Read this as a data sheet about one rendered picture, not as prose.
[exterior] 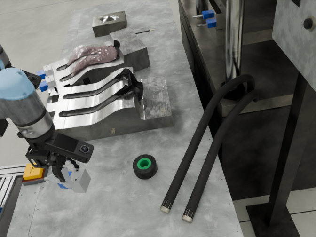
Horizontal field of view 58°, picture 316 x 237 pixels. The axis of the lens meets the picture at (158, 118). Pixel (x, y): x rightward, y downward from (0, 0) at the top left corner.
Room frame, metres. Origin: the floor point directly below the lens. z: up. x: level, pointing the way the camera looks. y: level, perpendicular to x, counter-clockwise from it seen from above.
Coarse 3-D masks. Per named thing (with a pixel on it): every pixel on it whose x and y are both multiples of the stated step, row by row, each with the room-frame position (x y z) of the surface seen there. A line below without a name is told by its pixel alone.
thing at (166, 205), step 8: (208, 112) 0.69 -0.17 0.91; (200, 120) 0.67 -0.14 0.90; (208, 120) 0.66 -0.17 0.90; (200, 128) 0.64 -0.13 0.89; (200, 136) 0.61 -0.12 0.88; (192, 144) 0.59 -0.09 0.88; (192, 152) 0.56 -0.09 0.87; (184, 160) 0.54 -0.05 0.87; (184, 168) 0.52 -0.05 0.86; (176, 176) 0.50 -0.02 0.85; (184, 176) 0.50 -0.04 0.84; (176, 184) 0.48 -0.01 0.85; (168, 192) 0.46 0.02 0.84; (176, 192) 0.46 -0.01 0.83; (168, 200) 0.44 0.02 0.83; (160, 208) 0.42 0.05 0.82; (168, 208) 0.42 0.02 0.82
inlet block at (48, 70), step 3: (45, 66) 1.28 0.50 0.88; (48, 66) 1.27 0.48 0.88; (45, 69) 1.25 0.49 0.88; (48, 69) 1.24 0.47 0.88; (51, 69) 1.24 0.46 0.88; (39, 72) 1.25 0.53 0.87; (42, 72) 1.25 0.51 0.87; (45, 72) 1.23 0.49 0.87; (48, 72) 1.24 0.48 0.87; (51, 72) 1.24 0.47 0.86; (39, 75) 1.23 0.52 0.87; (42, 75) 1.23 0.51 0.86; (45, 75) 1.24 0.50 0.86; (42, 78) 1.23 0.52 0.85
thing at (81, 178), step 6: (78, 168) 0.53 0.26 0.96; (84, 168) 0.52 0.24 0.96; (72, 174) 0.51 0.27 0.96; (78, 174) 0.50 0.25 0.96; (84, 174) 0.51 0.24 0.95; (48, 180) 0.53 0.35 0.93; (72, 180) 0.49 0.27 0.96; (78, 180) 0.48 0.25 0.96; (84, 180) 0.50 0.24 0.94; (60, 186) 0.50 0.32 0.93; (72, 186) 0.48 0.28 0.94; (78, 186) 0.48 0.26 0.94; (84, 186) 0.48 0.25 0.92; (78, 192) 0.48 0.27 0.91; (84, 192) 0.47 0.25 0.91
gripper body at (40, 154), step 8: (40, 136) 0.48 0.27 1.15; (48, 136) 0.49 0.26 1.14; (32, 144) 0.50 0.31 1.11; (40, 144) 0.50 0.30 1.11; (32, 152) 0.50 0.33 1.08; (40, 152) 0.49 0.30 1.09; (48, 152) 0.49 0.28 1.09; (40, 160) 0.49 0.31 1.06; (48, 160) 0.48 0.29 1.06; (56, 160) 0.47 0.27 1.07; (64, 160) 0.49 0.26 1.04
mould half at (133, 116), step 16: (144, 80) 1.02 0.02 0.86; (160, 80) 0.99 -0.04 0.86; (96, 96) 0.94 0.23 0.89; (128, 96) 0.84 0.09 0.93; (144, 96) 0.91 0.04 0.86; (160, 96) 0.89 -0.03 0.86; (96, 112) 0.84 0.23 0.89; (112, 112) 0.78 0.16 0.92; (128, 112) 0.77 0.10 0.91; (144, 112) 0.81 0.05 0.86; (160, 112) 0.79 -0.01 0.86; (64, 128) 0.79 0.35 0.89; (80, 128) 0.78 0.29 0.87; (96, 128) 0.78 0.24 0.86; (128, 128) 0.78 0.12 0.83; (144, 128) 0.77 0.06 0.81
